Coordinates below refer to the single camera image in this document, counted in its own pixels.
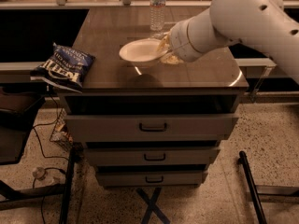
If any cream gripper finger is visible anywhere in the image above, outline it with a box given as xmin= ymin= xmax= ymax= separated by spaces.
xmin=160 ymin=53 xmax=183 ymax=65
xmin=157 ymin=34 xmax=169 ymax=51

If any white paper bowl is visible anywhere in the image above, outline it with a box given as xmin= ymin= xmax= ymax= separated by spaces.
xmin=119 ymin=38 xmax=167 ymax=67

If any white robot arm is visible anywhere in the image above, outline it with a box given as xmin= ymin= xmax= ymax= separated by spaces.
xmin=158 ymin=0 xmax=299 ymax=83

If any blue chip bag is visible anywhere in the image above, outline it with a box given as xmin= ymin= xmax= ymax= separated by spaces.
xmin=30 ymin=43 xmax=95 ymax=92

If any clear plastic water bottle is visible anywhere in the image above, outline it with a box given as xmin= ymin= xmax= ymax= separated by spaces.
xmin=149 ymin=0 xmax=166 ymax=31

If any grey drawer cabinet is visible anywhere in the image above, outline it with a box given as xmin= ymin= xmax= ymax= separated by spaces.
xmin=57 ymin=7 xmax=248 ymax=176

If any black metal stand leg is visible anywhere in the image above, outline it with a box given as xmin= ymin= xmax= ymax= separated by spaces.
xmin=237 ymin=151 xmax=299 ymax=224

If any top drawer with handle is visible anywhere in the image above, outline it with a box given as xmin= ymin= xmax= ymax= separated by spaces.
xmin=65 ymin=114 xmax=238 ymax=142

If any drawer with handle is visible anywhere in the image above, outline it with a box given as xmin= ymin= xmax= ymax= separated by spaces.
xmin=96 ymin=170 xmax=208 ymax=188
xmin=84 ymin=147 xmax=220 ymax=166
xmin=65 ymin=114 xmax=238 ymax=142

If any bottom drawer with handle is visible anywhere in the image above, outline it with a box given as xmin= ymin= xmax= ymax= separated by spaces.
xmin=96 ymin=170 xmax=208 ymax=188

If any middle drawer with handle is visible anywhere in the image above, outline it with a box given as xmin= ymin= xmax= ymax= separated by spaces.
xmin=84 ymin=147 xmax=220 ymax=166

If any wire basket under table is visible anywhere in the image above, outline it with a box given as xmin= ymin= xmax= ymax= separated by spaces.
xmin=50 ymin=109 xmax=73 ymax=151

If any black metal frame leg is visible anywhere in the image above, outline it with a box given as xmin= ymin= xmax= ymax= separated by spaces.
xmin=0 ymin=148 xmax=78 ymax=224

